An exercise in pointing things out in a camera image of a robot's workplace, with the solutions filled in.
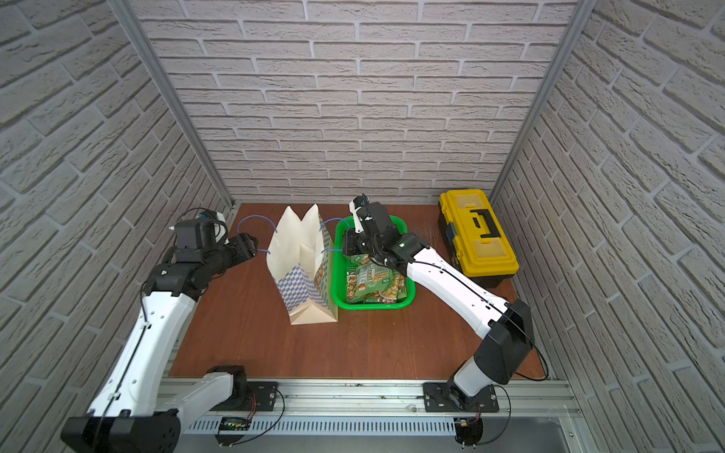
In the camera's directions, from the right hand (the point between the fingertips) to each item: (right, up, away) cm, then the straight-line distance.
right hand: (347, 235), depth 76 cm
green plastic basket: (-4, -12, +16) cm, 21 cm away
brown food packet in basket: (+6, -15, +13) cm, 21 cm away
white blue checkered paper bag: (-18, -9, +19) cm, 27 cm away
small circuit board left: (-29, -50, -4) cm, 58 cm away
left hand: (-29, -1, -2) cm, 29 cm away
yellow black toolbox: (+39, -1, +11) cm, 41 cm away
